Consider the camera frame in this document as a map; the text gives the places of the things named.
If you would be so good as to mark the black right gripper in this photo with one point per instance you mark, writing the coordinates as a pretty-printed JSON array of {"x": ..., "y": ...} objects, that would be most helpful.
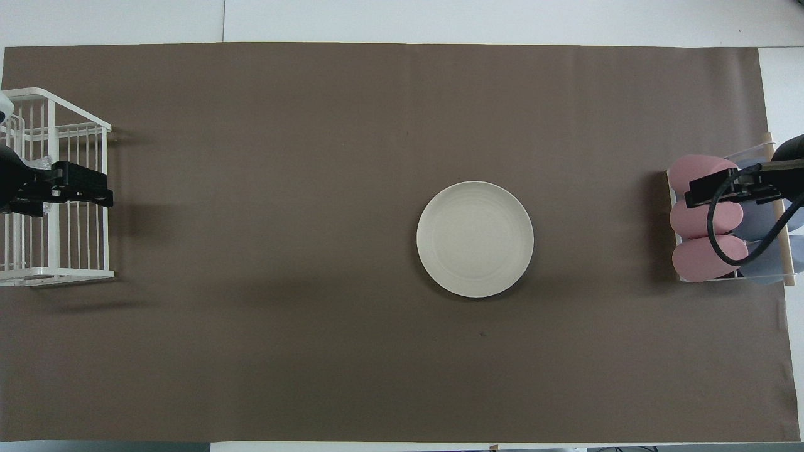
[{"x": 782, "y": 172}]

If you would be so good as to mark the pink plastic cup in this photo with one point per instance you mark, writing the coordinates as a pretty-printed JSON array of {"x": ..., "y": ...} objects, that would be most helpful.
[
  {"x": 694, "y": 260},
  {"x": 681, "y": 171},
  {"x": 691, "y": 221}
]

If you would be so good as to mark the brown table mat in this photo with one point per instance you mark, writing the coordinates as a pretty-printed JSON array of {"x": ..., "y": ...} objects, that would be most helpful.
[{"x": 314, "y": 188}]

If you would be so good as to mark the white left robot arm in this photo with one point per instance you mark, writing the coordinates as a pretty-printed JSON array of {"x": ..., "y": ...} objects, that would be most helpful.
[{"x": 5, "y": 110}]

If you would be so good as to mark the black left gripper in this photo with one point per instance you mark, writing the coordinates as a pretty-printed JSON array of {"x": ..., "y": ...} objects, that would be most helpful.
[{"x": 19, "y": 182}]

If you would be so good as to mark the white cup rack wooden bar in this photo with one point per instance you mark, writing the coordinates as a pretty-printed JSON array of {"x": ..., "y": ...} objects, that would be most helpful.
[{"x": 785, "y": 251}]

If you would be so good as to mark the blue plastic cup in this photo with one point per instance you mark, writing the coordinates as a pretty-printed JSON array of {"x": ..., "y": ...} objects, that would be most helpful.
[{"x": 747, "y": 162}]

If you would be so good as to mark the cream round plate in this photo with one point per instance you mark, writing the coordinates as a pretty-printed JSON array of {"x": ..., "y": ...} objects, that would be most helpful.
[{"x": 475, "y": 239}]

